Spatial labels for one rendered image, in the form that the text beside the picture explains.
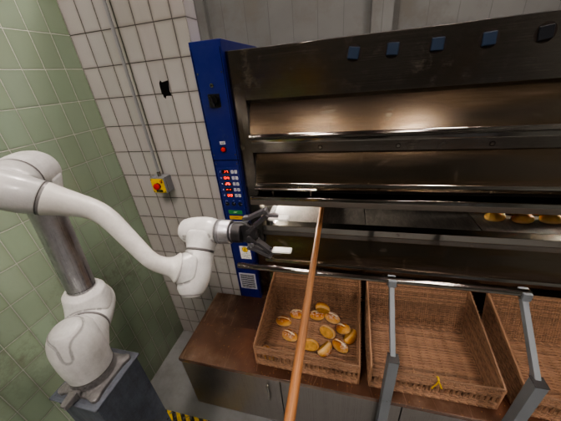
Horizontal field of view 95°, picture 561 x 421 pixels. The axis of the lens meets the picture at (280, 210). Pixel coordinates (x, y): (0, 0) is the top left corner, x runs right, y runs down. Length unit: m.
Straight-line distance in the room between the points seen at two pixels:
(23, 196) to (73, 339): 0.51
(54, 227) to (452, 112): 1.59
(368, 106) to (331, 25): 3.85
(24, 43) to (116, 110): 0.41
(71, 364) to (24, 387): 0.62
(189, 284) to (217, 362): 0.85
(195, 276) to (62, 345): 0.50
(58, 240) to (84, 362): 0.44
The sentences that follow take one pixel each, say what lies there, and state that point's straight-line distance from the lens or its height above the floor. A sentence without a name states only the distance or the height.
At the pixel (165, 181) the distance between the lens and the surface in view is 1.68.
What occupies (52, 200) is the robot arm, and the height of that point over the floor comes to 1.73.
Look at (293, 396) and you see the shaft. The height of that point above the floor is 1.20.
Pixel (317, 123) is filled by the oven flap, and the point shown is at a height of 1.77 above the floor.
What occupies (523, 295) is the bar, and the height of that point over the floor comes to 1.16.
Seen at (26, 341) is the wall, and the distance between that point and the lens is 1.76.
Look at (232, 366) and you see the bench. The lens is 1.69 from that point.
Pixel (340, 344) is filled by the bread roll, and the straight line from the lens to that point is 1.64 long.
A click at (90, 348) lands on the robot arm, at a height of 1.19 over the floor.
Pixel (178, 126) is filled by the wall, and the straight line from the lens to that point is 1.58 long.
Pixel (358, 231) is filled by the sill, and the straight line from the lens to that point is 1.52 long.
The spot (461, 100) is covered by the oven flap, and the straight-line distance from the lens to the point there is 1.38.
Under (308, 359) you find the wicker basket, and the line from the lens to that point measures 1.50.
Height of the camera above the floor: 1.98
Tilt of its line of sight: 28 degrees down
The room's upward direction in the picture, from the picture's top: 5 degrees counter-clockwise
